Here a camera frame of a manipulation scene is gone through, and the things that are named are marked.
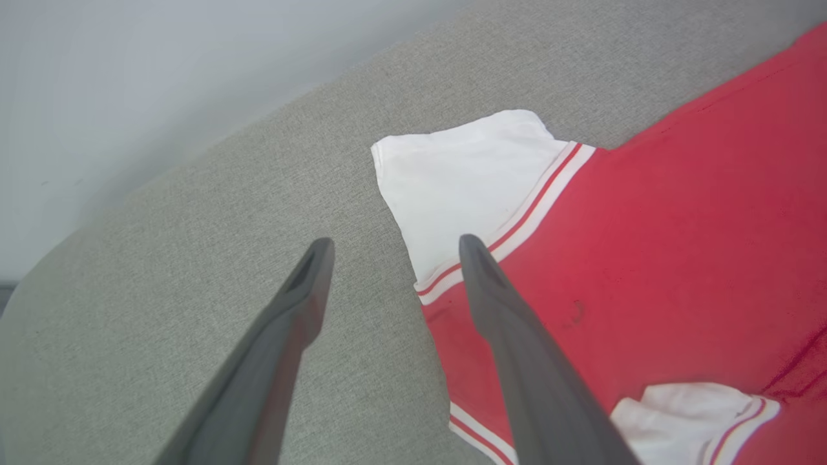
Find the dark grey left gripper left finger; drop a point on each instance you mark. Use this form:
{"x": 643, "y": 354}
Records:
{"x": 258, "y": 381}

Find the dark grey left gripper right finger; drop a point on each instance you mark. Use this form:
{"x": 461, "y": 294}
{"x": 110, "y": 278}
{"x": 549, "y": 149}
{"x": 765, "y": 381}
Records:
{"x": 543, "y": 394}

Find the red and white t-shirt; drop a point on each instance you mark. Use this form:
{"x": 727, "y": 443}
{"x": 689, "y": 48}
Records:
{"x": 678, "y": 245}

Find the grey fabric sofa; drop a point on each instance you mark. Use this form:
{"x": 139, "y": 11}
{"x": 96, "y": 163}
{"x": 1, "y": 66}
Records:
{"x": 194, "y": 258}

